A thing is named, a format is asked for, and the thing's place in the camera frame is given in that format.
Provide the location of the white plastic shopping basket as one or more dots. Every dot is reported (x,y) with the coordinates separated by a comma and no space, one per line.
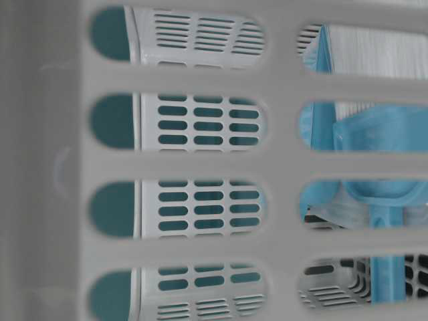
(51,163)

